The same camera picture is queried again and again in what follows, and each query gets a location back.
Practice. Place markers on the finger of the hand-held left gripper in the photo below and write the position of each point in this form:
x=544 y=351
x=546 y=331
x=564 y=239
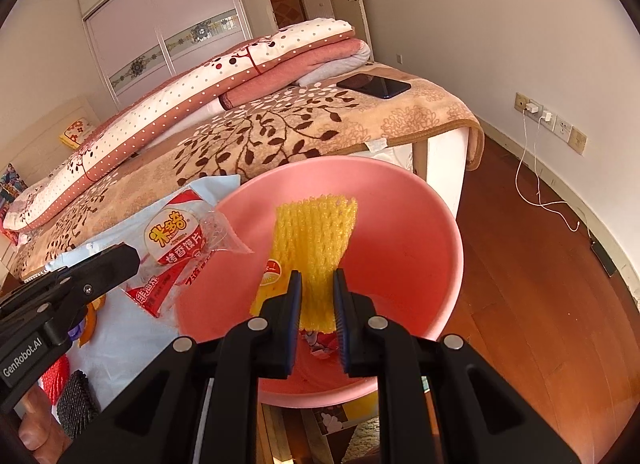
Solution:
x=107 y=266

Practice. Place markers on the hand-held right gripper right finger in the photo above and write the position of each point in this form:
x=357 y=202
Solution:
x=340 y=314

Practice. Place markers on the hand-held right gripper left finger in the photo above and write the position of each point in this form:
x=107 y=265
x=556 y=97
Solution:
x=295 y=304

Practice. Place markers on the clear red-label snack packet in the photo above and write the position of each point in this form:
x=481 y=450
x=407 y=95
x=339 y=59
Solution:
x=170 y=244

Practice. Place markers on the yellow foam net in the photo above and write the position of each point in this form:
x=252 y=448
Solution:
x=315 y=234

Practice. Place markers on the pink plastic basin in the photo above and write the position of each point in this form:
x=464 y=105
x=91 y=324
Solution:
x=400 y=244

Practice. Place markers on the person's left hand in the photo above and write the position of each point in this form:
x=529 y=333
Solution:
x=40 y=424

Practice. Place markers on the red printed wrapper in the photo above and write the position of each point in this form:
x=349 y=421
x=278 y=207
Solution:
x=320 y=344

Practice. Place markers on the red foam net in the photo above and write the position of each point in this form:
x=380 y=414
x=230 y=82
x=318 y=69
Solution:
x=55 y=379

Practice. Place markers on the black foam net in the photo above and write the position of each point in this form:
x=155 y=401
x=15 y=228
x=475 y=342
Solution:
x=75 y=401

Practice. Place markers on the light blue floral cloth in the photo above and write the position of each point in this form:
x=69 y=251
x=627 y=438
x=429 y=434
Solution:
x=130 y=344

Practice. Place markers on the yellow printed bag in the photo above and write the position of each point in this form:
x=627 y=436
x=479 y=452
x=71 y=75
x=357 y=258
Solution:
x=350 y=411

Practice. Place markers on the colourful printed pillow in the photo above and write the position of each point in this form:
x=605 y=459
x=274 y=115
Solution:
x=10 y=184

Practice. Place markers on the yellow flower pillow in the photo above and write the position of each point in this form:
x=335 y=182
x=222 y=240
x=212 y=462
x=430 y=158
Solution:
x=75 y=132

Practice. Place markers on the cream headboard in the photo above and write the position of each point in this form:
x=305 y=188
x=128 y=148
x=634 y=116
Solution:
x=40 y=139

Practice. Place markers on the beige leaf-print blanket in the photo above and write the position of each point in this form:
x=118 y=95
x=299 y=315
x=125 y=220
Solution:
x=280 y=134

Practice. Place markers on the polka dot folded quilt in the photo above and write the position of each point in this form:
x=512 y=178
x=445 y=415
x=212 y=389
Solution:
x=165 y=99

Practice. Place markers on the white mattress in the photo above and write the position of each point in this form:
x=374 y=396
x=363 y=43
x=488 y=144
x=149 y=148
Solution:
x=442 y=164

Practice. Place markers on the black smartphone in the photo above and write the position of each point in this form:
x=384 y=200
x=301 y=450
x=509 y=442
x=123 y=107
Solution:
x=375 y=84

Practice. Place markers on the pink folded blanket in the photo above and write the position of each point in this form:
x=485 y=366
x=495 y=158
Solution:
x=300 y=69

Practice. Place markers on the white folded sheet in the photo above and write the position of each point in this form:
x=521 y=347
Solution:
x=345 y=64

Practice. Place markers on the white sliding-door wardrobe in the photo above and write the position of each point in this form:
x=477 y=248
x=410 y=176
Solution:
x=150 y=9

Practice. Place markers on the black device on floor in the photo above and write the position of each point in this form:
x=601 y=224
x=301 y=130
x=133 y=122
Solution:
x=602 y=256

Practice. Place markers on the white charger plug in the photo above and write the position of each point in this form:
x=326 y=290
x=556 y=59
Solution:
x=533 y=108
x=548 y=118

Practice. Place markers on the beige wall socket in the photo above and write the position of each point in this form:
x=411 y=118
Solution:
x=520 y=100
x=580 y=140
x=565 y=128

